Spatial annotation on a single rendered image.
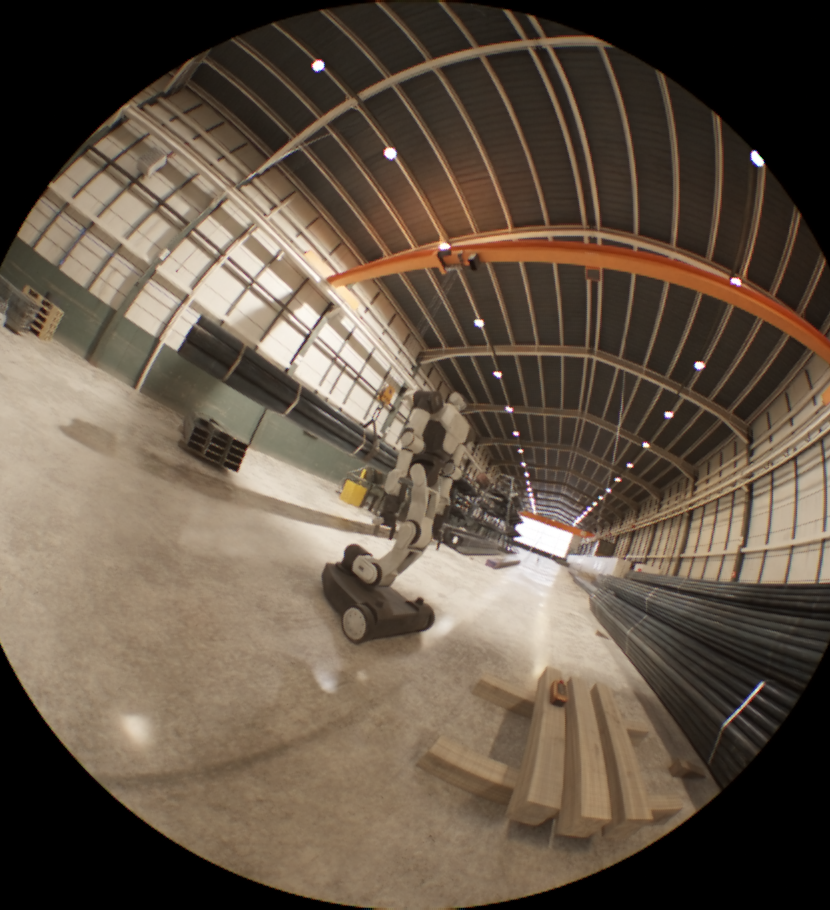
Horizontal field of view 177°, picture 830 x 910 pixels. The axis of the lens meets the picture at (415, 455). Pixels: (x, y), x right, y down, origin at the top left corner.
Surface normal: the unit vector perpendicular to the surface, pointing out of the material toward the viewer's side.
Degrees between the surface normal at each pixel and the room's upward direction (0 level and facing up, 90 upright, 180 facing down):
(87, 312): 90
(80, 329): 90
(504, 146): 170
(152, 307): 90
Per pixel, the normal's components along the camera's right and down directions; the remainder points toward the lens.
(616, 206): -0.53, 0.84
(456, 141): -0.26, 0.93
